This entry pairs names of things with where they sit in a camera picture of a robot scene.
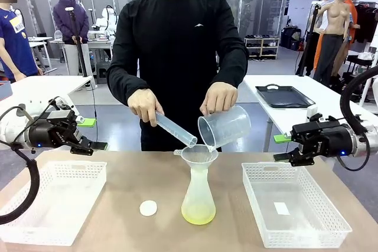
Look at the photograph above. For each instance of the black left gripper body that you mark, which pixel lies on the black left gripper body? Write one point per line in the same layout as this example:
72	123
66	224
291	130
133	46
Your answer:
50	132

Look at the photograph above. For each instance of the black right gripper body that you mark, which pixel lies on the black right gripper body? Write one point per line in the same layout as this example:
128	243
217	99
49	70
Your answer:
325	140

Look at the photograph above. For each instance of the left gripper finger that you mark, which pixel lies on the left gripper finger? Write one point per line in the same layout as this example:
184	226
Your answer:
87	122
85	145

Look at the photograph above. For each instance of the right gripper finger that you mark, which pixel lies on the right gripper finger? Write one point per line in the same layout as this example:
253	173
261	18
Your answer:
301	157
282	138

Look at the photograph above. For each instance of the clear plastic measuring beaker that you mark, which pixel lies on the clear plastic measuring beaker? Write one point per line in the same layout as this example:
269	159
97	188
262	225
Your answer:
227	128

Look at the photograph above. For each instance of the white perforated plastic basket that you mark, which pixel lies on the white perforated plastic basket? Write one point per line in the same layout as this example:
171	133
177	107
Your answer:
295	238
59	234

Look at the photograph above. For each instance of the translucent plastic funnel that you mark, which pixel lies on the translucent plastic funnel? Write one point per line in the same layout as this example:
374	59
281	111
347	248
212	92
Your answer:
200	154

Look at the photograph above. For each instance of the white round flask stopper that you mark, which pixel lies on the white round flask stopper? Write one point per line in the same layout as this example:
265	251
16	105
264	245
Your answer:
148	208

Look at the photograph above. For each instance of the clear plastic graduated cylinder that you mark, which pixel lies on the clear plastic graduated cylinder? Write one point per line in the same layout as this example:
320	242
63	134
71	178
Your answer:
177	131

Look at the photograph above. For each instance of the translucent plastic Erlenmeyer flask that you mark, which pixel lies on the translucent plastic Erlenmeyer flask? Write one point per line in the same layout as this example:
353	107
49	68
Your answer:
198	204

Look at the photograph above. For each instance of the person's right forearm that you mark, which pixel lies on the person's right forearm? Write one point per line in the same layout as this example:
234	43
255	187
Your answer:
124	86

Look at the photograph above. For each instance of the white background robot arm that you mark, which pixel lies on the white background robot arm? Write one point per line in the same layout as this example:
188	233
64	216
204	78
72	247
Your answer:
107	19

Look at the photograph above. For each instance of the person's left forearm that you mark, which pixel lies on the person's left forearm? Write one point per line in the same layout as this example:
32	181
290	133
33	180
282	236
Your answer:
236	75

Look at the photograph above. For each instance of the person's right hand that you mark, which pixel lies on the person's right hand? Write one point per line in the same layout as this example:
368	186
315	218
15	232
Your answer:
144	104

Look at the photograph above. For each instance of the person's left hand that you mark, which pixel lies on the person's left hand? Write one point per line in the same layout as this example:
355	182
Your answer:
220	97

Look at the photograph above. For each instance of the black plastic tray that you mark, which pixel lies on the black plastic tray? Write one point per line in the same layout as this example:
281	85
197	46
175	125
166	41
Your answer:
283	97

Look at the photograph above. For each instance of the white side table with tray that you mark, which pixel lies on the white side table with tray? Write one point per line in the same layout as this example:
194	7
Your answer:
327	95

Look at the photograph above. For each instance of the white side table with box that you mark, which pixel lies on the white side table with box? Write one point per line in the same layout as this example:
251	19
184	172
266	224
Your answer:
44	86

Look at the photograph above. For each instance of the grey plastic stool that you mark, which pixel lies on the grey plastic stool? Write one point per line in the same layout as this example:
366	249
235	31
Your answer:
102	73

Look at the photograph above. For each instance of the white paper label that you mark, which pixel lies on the white paper label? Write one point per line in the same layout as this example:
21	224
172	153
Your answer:
282	208

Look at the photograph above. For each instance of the blue box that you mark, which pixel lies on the blue box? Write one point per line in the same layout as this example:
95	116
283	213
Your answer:
4	89

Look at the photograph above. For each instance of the wooden shoe rack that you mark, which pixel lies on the wooden shoe rack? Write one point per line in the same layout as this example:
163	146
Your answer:
263	48

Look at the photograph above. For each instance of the person in blue jersey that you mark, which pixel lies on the person in blue jersey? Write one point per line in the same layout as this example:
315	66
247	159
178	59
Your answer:
14	42

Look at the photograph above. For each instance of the black luggage bag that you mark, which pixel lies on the black luggage bag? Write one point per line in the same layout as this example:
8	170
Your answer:
291	38

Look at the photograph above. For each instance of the person in purple hoodie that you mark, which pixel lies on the person in purple hoodie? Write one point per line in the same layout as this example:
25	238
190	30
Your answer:
71	22

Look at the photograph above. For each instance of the bare beige mannequin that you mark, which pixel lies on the bare beige mannequin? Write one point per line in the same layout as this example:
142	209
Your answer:
332	33

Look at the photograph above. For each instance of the person in black sweater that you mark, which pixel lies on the person in black sweater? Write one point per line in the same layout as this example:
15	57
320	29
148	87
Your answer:
177	42

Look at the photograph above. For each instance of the clothes rack with dark garments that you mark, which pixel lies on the clothes rack with dark garments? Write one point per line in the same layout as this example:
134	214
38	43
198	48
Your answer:
366	19

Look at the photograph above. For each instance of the mannequin in orange clothes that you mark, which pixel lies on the mannequin in orange clothes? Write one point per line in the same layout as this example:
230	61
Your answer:
353	13

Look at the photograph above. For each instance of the white mannequin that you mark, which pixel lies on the white mannequin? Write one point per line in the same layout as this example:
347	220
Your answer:
325	4

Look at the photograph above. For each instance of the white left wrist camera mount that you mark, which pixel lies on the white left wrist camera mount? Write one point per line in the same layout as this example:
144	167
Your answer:
68	106

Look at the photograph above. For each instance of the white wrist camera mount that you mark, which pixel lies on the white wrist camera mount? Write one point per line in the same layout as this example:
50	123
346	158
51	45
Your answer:
68	106
312	111

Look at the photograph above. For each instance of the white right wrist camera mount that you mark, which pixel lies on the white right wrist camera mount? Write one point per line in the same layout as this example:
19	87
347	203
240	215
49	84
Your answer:
312	111

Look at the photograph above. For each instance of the black camera tripod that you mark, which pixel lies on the black camera tripod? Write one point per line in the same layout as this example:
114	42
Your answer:
310	33
77	42

